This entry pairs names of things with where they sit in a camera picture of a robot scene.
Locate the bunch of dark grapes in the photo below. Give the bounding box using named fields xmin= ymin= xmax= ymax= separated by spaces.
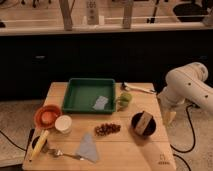
xmin=94 ymin=123 xmax=121 ymax=136

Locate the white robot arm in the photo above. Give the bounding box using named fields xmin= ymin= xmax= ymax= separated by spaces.
xmin=157 ymin=62 xmax=213 ymax=125

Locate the brown sponge block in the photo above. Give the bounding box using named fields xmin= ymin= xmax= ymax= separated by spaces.
xmin=134 ymin=112 xmax=153 ymax=136

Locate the black bowl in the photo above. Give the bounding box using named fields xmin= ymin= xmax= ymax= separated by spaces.
xmin=131 ymin=111 xmax=156 ymax=137

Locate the green cup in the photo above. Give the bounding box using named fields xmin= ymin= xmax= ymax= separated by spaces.
xmin=116 ymin=92 xmax=132 ymax=111

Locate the light blue cloth in tray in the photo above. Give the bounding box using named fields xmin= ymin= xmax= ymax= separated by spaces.
xmin=93 ymin=96 xmax=109 ymax=110

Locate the blue triangular cloth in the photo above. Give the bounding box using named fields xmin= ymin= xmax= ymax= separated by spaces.
xmin=76 ymin=133 xmax=99 ymax=163

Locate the green plastic tray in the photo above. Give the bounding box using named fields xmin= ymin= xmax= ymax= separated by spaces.
xmin=61 ymin=78 xmax=116 ymax=114

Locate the white cup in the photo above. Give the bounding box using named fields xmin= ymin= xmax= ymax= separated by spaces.
xmin=55 ymin=115 xmax=72 ymax=134

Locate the silver fork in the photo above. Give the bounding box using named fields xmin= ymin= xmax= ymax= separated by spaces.
xmin=48 ymin=149 xmax=83 ymax=160

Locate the orange bowl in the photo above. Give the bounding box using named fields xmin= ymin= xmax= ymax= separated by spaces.
xmin=34 ymin=105 xmax=62 ymax=129

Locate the small black dish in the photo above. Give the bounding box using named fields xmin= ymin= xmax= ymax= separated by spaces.
xmin=32 ymin=137 xmax=47 ymax=153

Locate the black cable right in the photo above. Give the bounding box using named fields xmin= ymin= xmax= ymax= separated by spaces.
xmin=169 ymin=103 xmax=200 ymax=171

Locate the black cable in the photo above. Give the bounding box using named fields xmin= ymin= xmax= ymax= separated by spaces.
xmin=0 ymin=129 xmax=28 ymax=153
xmin=169 ymin=103 xmax=200 ymax=171

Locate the black cable left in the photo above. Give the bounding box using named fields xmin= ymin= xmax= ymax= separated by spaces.
xmin=0 ymin=129 xmax=28 ymax=153

